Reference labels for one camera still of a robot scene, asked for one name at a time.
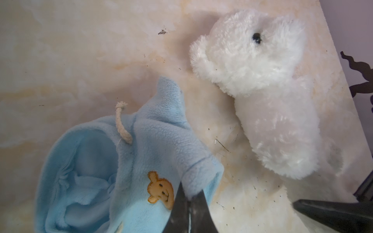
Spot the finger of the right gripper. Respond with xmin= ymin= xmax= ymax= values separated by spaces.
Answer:
xmin=292 ymin=200 xmax=373 ymax=233

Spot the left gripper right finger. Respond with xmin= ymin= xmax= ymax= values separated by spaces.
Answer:
xmin=190 ymin=190 xmax=218 ymax=233

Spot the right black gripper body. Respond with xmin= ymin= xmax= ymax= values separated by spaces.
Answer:
xmin=354 ymin=171 xmax=373 ymax=202

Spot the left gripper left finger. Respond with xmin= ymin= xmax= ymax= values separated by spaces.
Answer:
xmin=162 ymin=183 xmax=189 ymax=233

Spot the light blue bear hoodie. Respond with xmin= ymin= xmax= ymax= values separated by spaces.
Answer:
xmin=34 ymin=77 xmax=224 ymax=233

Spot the white teddy bear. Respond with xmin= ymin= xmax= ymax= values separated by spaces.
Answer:
xmin=189 ymin=9 xmax=343 ymax=179

